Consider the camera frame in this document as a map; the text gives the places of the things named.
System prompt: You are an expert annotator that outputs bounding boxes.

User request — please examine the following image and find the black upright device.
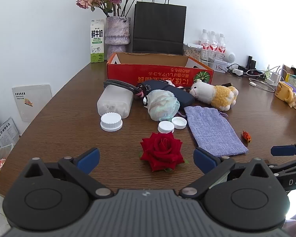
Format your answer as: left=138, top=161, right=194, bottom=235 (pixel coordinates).
left=246, top=55, right=257, bottom=70

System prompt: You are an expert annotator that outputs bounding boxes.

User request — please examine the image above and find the white wall panel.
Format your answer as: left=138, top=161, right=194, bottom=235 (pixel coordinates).
left=12, top=84, right=53, bottom=122

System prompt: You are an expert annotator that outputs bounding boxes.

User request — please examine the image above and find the white charger plug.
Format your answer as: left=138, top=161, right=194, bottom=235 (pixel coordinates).
left=265, top=71, right=282, bottom=86

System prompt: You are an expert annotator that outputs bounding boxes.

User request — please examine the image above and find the purple textured vase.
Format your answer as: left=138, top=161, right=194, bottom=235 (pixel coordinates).
left=105, top=16, right=131, bottom=55

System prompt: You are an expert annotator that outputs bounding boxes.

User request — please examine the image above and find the small ribbed white cap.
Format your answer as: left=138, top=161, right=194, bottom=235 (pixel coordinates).
left=158, top=121, right=175, bottom=134

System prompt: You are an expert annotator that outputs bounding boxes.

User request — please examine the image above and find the yellow cartoon mug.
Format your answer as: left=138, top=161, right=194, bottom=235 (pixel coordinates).
left=274, top=81, right=294, bottom=104

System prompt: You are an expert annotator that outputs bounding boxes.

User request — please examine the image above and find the clear jar of seeds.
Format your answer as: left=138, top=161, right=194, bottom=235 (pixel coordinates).
left=183, top=43, right=202, bottom=61

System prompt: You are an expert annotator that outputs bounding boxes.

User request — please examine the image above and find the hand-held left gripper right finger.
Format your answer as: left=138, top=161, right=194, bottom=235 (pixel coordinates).
left=179, top=148, right=278, bottom=199

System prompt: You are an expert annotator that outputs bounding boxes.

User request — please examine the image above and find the small white printed box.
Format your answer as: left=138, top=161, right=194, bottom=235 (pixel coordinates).
left=213, top=60, right=229, bottom=73

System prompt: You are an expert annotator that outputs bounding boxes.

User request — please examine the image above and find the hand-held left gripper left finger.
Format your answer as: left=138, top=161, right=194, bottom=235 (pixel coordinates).
left=25, top=148, right=114, bottom=199

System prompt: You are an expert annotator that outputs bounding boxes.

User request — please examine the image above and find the round white speaker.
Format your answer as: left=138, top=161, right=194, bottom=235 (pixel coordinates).
left=224, top=51, right=236, bottom=63

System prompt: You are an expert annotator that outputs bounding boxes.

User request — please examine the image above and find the white charging cable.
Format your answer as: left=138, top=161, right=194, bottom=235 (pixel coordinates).
left=249, top=78, right=277, bottom=93

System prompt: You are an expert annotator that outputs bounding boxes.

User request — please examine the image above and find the red cardboard box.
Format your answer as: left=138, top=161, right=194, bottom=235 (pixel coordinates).
left=107, top=52, right=215, bottom=86

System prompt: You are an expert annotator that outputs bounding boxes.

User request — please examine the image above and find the navy blue case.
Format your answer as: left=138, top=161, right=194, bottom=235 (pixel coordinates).
left=138, top=80, right=195, bottom=106

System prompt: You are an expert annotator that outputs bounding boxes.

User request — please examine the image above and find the white and yellow plush toy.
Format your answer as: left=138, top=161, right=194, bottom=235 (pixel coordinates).
left=189, top=79, right=239, bottom=111

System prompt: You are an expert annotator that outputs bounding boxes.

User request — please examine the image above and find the white green milk carton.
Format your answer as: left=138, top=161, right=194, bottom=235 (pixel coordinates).
left=90, top=19, right=105, bottom=64

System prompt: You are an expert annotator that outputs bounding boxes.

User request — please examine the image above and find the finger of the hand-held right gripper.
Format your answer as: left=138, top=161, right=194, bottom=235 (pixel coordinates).
left=271, top=141, right=296, bottom=157
left=267, top=156, right=296, bottom=176

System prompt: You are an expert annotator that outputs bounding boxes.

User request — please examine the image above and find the purple cloth pouch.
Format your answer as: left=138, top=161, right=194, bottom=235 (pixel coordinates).
left=184, top=106, right=249, bottom=157

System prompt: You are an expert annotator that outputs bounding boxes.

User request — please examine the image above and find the red artificial rose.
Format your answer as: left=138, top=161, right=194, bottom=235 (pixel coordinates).
left=138, top=132, right=190, bottom=173

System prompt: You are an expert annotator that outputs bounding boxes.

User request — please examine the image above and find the braided charging cable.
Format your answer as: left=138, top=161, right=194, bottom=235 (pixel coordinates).
left=103, top=79, right=148, bottom=100

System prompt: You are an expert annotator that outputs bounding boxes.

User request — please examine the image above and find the small orange dried flower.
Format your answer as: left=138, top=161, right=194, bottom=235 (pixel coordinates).
left=241, top=129, right=252, bottom=143

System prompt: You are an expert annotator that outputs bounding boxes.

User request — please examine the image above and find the small smooth white cap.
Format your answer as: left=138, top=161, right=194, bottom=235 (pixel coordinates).
left=171, top=117, right=187, bottom=130

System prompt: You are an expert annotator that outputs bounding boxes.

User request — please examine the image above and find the white plastic bag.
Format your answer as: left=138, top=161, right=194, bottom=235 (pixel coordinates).
left=146, top=90, right=180, bottom=122

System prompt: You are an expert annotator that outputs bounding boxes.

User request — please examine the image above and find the white printed booklet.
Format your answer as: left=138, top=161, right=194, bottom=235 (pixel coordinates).
left=0, top=118, right=20, bottom=149

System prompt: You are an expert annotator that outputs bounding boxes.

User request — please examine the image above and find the translucent plastic container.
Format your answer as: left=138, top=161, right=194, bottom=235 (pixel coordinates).
left=97, top=84, right=134, bottom=119

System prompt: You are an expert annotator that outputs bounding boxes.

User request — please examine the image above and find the large white ribbed lid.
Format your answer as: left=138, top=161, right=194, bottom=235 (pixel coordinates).
left=100, top=113, right=124, bottom=132

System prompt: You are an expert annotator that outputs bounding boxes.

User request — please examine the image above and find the black paper bag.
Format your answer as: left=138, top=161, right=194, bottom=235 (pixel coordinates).
left=132, top=0, right=187, bottom=55

